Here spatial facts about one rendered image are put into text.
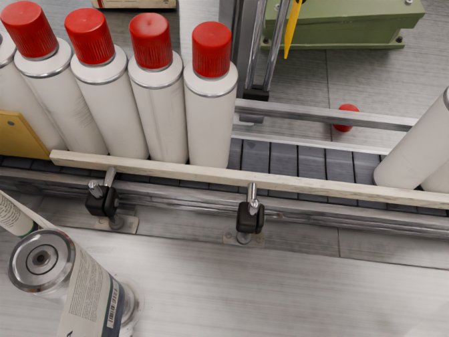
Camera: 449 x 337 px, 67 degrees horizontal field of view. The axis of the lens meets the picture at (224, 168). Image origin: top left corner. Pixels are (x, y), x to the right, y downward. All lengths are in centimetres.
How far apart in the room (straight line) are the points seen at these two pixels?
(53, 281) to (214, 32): 21
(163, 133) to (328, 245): 27
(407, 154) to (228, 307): 26
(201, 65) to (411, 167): 26
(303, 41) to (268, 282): 45
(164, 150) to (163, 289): 16
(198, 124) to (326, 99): 32
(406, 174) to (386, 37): 36
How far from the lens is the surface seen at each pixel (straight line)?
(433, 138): 40
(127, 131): 39
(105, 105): 35
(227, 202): 44
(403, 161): 44
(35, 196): 54
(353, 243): 50
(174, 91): 33
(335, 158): 49
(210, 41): 29
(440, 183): 49
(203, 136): 36
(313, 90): 63
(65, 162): 46
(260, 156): 46
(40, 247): 24
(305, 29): 67
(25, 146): 47
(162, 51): 31
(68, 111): 39
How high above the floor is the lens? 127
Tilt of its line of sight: 60 degrees down
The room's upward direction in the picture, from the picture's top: 6 degrees clockwise
